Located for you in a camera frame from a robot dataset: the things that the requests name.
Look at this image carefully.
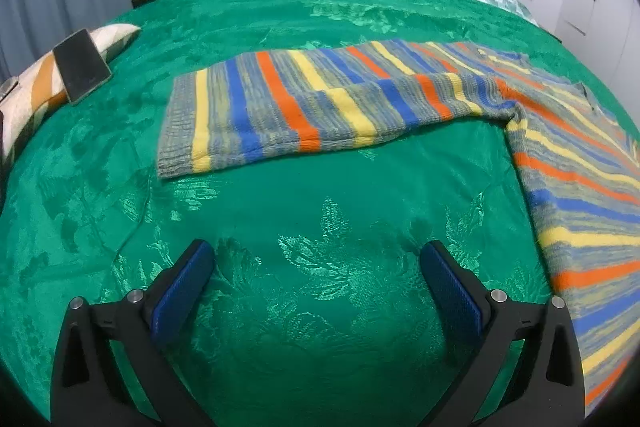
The green bedspread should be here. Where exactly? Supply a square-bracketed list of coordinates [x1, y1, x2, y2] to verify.
[0, 0, 640, 427]

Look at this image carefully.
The black smartphone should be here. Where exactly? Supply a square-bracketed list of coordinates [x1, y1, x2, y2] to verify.
[52, 28, 113, 106]

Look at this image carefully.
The orange white patterned cushion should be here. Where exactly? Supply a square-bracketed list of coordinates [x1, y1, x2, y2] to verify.
[0, 23, 142, 168]

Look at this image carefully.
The white wardrobe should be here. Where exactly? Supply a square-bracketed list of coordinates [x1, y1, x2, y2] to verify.
[555, 0, 640, 112]

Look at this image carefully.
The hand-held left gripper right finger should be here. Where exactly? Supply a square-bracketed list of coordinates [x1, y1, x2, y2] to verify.
[419, 240, 586, 427]

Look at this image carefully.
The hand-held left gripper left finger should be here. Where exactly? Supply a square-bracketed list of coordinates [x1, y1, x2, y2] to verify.
[50, 239, 217, 427]

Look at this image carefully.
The striped knit sweater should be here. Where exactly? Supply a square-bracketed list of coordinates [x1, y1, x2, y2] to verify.
[156, 38, 640, 408]

